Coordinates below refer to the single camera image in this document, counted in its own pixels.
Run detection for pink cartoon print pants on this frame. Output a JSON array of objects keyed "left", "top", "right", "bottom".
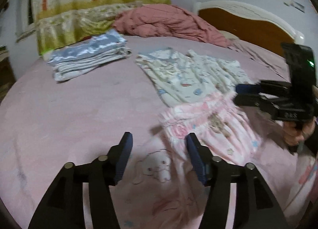
[{"left": 111, "top": 92, "right": 260, "bottom": 228}]

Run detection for person's right hand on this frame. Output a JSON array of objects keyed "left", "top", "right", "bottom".
[{"left": 283, "top": 117, "right": 316, "bottom": 146}]

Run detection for white cartoon print pyjama garment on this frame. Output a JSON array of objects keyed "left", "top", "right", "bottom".
[{"left": 136, "top": 48, "right": 252, "bottom": 107}]

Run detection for white and brown headboard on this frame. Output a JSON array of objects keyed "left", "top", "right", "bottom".
[{"left": 194, "top": 0, "right": 304, "bottom": 56}]

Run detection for stack of folded blue-white cloths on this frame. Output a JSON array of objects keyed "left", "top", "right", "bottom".
[{"left": 48, "top": 29, "right": 132, "bottom": 82}]

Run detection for dark wooden side table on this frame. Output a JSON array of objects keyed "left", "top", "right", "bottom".
[{"left": 0, "top": 45, "right": 16, "bottom": 102}]

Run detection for rumpled dusty-pink quilt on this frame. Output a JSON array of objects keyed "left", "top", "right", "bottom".
[{"left": 113, "top": 4, "right": 231, "bottom": 48}]

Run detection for window frame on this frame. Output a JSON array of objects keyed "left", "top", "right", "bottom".
[{"left": 16, "top": 0, "right": 35, "bottom": 43}]

